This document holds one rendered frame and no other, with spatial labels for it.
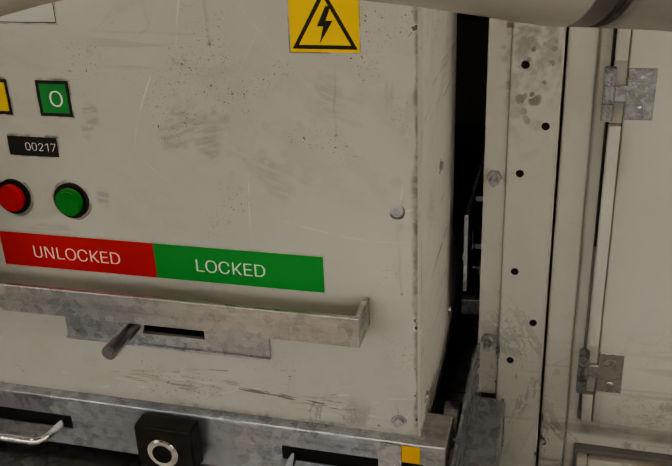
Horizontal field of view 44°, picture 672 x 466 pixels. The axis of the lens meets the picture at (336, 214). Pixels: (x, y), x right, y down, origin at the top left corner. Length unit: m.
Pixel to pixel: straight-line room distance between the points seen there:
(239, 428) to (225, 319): 0.14
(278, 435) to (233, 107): 0.32
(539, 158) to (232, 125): 0.32
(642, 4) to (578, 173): 0.64
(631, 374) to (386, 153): 0.40
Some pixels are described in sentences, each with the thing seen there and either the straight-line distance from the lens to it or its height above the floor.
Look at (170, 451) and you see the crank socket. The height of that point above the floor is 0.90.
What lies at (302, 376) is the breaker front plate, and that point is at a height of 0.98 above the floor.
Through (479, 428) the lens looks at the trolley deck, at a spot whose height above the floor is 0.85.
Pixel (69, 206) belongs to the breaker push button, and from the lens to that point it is 0.79.
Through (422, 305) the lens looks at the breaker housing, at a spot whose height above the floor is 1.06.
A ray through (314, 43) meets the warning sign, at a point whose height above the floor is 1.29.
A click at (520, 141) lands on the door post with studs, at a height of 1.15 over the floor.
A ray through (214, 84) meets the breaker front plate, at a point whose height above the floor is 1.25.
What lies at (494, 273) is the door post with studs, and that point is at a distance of 0.91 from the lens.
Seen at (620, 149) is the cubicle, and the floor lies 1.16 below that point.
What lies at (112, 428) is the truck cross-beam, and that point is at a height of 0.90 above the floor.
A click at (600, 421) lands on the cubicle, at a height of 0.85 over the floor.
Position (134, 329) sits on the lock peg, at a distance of 0.82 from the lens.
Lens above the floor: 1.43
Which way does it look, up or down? 24 degrees down
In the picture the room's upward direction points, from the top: 2 degrees counter-clockwise
